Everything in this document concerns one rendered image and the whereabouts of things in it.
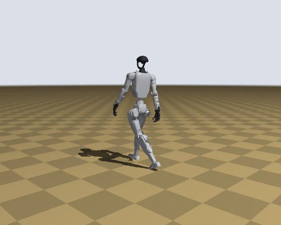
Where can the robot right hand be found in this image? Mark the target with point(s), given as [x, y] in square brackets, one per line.
[157, 115]

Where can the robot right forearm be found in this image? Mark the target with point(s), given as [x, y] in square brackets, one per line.
[156, 102]

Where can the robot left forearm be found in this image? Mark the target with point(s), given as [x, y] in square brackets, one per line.
[120, 97]

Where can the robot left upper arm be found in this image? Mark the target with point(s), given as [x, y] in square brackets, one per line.
[129, 78]

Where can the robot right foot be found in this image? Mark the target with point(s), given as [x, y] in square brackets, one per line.
[134, 157]

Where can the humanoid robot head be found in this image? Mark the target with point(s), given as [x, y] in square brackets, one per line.
[143, 60]

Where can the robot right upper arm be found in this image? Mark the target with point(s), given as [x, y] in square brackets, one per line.
[153, 85]

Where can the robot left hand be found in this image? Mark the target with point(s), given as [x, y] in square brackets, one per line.
[114, 109]

